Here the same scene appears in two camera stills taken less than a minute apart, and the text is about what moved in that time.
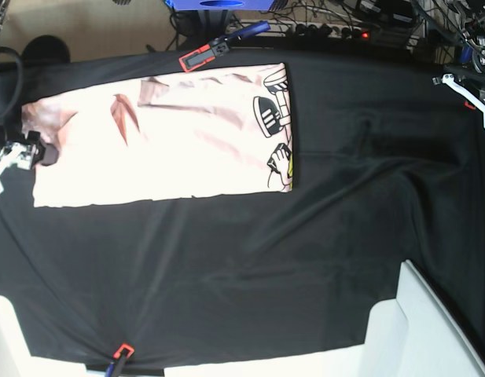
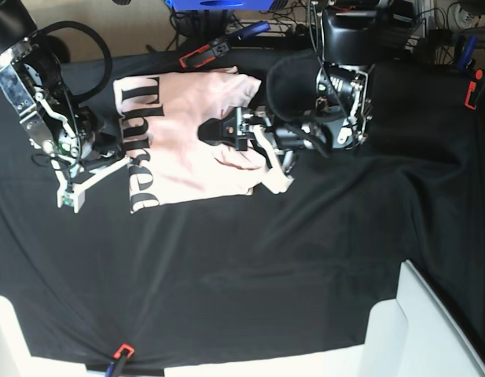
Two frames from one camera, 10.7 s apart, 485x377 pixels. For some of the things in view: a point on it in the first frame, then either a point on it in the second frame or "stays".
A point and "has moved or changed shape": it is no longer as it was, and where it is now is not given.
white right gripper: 19,154 -> 75,174
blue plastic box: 221,5 stays
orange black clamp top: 207,53 stays
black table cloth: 388,167 stays
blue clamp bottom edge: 123,353 stays
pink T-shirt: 200,133 has moved or changed shape
